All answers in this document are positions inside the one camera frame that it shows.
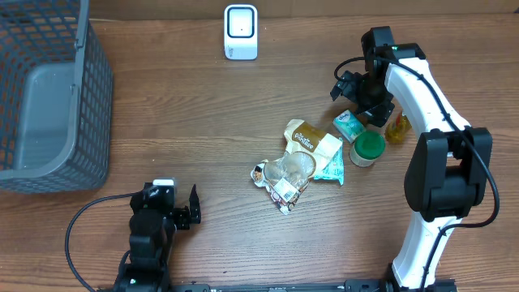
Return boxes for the teal snack packet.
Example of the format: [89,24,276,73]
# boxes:
[314,137,345,186]

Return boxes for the teal tissue pack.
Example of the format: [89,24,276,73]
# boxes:
[332,109,366,144]

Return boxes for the white barcode scanner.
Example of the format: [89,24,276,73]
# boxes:
[224,4,258,61]

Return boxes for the yellow dish soap bottle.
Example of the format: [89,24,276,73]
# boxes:
[384,111,412,144]

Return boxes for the grey plastic mesh basket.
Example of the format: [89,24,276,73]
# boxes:
[1,0,114,193]

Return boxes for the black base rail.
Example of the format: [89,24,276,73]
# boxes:
[97,278,459,292]

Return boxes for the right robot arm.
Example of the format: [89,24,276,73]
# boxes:
[330,26,500,291]

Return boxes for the green lid jar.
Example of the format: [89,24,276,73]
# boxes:
[350,131,386,167]

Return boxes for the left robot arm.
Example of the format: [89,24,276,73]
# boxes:
[113,182,201,292]

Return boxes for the brown snack wrapper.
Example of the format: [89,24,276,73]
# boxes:
[251,119,343,215]

